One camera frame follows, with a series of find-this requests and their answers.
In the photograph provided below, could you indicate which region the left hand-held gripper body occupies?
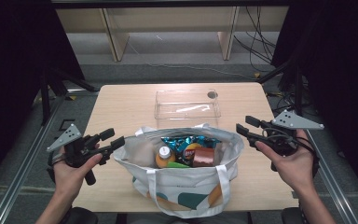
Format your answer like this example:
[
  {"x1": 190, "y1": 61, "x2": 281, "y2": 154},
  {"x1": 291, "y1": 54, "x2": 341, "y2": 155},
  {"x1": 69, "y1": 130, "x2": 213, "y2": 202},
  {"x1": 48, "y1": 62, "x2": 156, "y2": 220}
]
[{"x1": 46, "y1": 123, "x2": 111, "y2": 187}]

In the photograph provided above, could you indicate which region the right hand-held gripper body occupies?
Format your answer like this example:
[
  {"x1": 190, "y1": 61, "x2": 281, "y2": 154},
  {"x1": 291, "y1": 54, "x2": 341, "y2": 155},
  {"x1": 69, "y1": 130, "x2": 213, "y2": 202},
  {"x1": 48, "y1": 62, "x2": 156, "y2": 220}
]
[{"x1": 255, "y1": 109, "x2": 325, "y2": 157}]

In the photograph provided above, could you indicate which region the brown box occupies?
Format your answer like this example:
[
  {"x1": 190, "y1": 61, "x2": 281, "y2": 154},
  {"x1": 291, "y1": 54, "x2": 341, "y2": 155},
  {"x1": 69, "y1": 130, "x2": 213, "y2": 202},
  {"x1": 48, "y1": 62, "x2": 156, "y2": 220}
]
[{"x1": 192, "y1": 147, "x2": 216, "y2": 168}]

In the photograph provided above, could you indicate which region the blue potato chip bag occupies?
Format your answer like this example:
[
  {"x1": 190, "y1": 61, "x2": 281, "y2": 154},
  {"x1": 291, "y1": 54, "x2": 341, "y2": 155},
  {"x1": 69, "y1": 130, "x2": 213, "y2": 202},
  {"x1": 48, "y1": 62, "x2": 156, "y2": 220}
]
[{"x1": 160, "y1": 134, "x2": 222, "y2": 166}]

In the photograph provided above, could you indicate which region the green snack packet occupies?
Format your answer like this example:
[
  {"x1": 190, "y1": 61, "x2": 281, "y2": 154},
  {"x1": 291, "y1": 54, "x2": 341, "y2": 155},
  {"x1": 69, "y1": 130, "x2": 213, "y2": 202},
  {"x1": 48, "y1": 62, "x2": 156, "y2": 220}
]
[{"x1": 166, "y1": 161, "x2": 190, "y2": 169}]

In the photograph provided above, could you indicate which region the clear plastic container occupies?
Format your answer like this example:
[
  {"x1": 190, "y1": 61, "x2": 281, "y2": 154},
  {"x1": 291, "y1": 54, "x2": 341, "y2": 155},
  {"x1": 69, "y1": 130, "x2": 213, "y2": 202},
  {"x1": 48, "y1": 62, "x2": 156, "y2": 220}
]
[{"x1": 154, "y1": 89, "x2": 222, "y2": 121}]

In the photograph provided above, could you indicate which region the white canvas tote bag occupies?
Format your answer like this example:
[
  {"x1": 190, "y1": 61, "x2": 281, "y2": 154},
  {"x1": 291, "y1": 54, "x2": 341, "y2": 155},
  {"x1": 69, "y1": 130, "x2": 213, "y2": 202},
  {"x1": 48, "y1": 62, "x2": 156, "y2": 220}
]
[{"x1": 113, "y1": 123, "x2": 245, "y2": 218}]

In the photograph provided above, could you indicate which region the person's left hand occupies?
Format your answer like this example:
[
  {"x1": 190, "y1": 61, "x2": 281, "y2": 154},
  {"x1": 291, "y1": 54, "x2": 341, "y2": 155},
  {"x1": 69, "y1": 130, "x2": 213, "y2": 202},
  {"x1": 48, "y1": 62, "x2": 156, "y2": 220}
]
[{"x1": 53, "y1": 148, "x2": 103, "y2": 199}]

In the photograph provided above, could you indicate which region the person's right hand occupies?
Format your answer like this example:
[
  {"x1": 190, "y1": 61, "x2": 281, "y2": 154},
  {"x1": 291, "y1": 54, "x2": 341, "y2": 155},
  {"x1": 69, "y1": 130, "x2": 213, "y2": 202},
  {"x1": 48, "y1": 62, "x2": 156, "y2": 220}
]
[{"x1": 255, "y1": 130, "x2": 315, "y2": 191}]

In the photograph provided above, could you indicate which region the black metal stand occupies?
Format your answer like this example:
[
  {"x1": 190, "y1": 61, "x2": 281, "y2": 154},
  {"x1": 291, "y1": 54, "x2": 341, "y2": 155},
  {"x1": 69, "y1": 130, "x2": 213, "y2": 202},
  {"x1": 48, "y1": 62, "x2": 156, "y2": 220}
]
[
  {"x1": 255, "y1": 59, "x2": 306, "y2": 116},
  {"x1": 40, "y1": 66, "x2": 99, "y2": 125}
]

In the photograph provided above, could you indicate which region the orange juice bottle white cap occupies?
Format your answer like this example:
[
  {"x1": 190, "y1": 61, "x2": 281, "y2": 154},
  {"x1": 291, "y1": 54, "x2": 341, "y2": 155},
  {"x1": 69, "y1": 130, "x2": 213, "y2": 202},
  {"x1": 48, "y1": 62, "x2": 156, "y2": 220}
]
[{"x1": 155, "y1": 145, "x2": 176, "y2": 169}]

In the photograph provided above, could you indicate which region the black curtain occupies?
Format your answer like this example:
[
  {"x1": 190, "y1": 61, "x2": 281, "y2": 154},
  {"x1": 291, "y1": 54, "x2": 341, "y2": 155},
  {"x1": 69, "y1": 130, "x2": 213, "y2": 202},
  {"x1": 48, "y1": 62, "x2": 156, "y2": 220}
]
[
  {"x1": 0, "y1": 0, "x2": 85, "y2": 190},
  {"x1": 271, "y1": 0, "x2": 358, "y2": 197}
]

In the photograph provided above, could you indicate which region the person's left leg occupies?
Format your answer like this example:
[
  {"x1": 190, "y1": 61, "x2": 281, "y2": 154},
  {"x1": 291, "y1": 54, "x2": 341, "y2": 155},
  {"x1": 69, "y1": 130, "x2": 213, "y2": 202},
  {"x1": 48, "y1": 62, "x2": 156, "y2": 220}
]
[{"x1": 63, "y1": 206, "x2": 99, "y2": 224}]

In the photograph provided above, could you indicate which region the person's leg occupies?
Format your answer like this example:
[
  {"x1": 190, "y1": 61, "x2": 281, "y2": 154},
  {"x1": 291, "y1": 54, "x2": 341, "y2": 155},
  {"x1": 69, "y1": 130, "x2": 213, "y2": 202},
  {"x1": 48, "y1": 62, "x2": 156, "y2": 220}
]
[
  {"x1": 281, "y1": 206, "x2": 307, "y2": 224},
  {"x1": 63, "y1": 206, "x2": 99, "y2": 224}
]

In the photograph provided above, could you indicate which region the person's right leg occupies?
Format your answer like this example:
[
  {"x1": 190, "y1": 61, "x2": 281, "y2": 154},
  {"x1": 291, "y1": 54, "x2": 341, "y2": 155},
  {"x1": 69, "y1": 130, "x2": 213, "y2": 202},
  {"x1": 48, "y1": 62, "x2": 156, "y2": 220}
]
[{"x1": 281, "y1": 206, "x2": 307, "y2": 224}]

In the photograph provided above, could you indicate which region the light wooden desk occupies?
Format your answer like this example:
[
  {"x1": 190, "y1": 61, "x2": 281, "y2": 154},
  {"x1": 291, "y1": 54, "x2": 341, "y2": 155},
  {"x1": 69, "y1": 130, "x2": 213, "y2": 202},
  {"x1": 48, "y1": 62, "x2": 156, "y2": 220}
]
[{"x1": 55, "y1": 6, "x2": 290, "y2": 63}]

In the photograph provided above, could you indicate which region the left hand-held gripper black cable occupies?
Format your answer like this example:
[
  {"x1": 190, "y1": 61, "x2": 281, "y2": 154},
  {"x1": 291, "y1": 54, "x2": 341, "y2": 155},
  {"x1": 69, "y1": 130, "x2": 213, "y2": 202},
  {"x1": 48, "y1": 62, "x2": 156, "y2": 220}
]
[{"x1": 46, "y1": 153, "x2": 66, "y2": 184}]

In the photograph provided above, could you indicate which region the hand-held gripper black cable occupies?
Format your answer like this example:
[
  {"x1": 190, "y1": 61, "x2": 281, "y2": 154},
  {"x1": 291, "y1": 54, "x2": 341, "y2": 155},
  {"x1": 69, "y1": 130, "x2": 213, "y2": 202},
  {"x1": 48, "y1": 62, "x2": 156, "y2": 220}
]
[
  {"x1": 46, "y1": 153, "x2": 66, "y2": 184},
  {"x1": 296, "y1": 136, "x2": 321, "y2": 179}
]

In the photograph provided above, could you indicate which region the right hand-held gripper black cable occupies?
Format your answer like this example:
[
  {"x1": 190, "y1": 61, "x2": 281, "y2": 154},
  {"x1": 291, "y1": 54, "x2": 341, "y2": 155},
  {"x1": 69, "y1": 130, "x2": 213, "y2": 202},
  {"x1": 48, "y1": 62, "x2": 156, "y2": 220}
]
[{"x1": 296, "y1": 136, "x2": 321, "y2": 179}]

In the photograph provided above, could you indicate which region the aluminium floor rail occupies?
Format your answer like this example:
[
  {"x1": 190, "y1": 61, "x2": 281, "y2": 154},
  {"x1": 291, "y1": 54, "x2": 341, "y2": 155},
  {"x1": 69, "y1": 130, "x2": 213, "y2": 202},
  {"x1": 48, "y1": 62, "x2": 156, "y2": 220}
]
[
  {"x1": 0, "y1": 90, "x2": 85, "y2": 224},
  {"x1": 304, "y1": 129, "x2": 358, "y2": 224}
]

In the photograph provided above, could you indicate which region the bundle of black floor cables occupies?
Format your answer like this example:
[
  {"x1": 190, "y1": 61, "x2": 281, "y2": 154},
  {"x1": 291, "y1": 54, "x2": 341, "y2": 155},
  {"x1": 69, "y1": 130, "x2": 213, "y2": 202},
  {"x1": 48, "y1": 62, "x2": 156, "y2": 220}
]
[{"x1": 232, "y1": 6, "x2": 278, "y2": 73}]

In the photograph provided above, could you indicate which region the thin white floor cable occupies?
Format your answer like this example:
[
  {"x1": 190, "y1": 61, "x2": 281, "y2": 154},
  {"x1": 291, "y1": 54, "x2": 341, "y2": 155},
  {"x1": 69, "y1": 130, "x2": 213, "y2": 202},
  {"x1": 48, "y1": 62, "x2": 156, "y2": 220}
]
[{"x1": 127, "y1": 40, "x2": 255, "y2": 80}]

